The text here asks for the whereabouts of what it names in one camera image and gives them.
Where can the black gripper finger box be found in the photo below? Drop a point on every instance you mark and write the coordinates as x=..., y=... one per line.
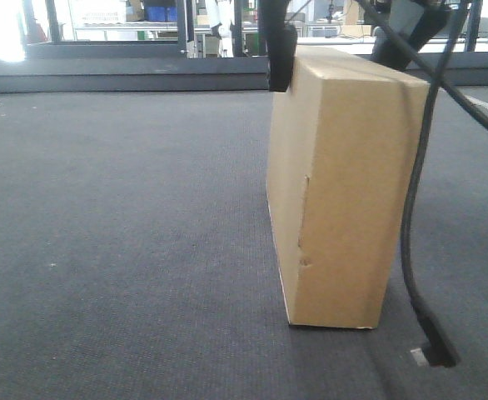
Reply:
x=280, y=38

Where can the dark metal shelf frame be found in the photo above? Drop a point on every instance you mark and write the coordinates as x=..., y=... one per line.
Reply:
x=141, y=29

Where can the dark grey conveyor belt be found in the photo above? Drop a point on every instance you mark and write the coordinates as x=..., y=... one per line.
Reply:
x=136, y=258

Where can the brown cardboard box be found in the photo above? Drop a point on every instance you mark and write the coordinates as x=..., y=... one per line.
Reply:
x=342, y=146

